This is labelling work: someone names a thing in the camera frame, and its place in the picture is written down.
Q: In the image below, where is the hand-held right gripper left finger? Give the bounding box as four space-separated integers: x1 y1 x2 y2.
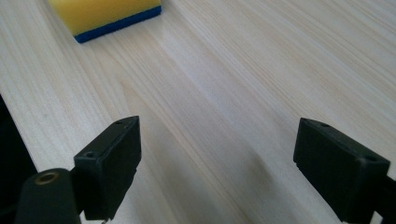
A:
73 115 143 222

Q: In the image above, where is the yellow and blue sponge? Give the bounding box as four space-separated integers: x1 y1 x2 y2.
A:
47 0 163 44

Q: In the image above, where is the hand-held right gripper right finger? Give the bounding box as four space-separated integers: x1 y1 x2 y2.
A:
292 117 391 224

